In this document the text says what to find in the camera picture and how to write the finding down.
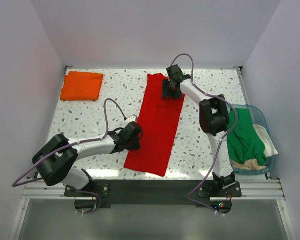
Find red t shirt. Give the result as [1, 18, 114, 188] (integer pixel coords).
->
[124, 73, 185, 177]

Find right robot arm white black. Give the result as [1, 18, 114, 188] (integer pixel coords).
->
[162, 65, 236, 197]

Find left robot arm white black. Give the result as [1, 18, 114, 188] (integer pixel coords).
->
[32, 121, 143, 198]

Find folded orange t shirt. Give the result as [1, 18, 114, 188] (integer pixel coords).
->
[60, 71, 104, 101]

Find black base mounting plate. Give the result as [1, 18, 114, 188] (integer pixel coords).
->
[64, 179, 243, 214]

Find green t shirt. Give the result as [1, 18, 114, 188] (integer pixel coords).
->
[227, 108, 267, 166]

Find beige t shirt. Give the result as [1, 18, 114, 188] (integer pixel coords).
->
[230, 159, 267, 171]

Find white t shirt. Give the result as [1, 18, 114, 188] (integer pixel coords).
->
[253, 124, 279, 158]

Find clear blue plastic basket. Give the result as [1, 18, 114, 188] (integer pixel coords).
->
[227, 105, 279, 176]

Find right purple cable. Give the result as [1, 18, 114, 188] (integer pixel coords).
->
[171, 53, 240, 213]

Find aluminium frame rail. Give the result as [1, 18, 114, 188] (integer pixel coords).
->
[21, 179, 285, 200]

